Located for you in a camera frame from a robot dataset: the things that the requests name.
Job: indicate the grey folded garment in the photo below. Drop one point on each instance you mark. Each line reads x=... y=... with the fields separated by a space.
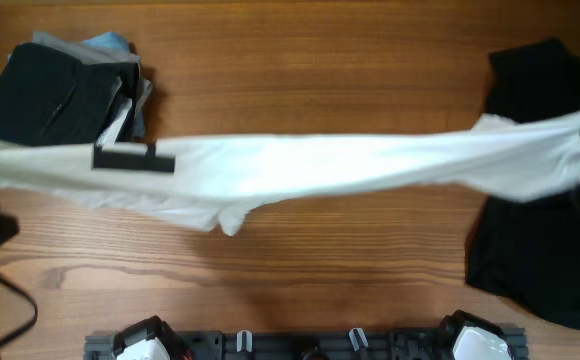
x=125 y=121

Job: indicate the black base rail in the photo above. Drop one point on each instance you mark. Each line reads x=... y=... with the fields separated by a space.
x=397 y=344

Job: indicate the blue folded garment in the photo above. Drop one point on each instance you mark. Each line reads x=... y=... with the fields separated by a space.
x=55 y=92

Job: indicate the black garment right side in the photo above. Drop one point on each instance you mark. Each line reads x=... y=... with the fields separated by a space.
x=535 y=82

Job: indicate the white Puma t-shirt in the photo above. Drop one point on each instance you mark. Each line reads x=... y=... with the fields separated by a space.
x=218 y=180

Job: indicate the black folded garment on stack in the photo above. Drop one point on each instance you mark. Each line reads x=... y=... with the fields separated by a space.
x=48 y=97

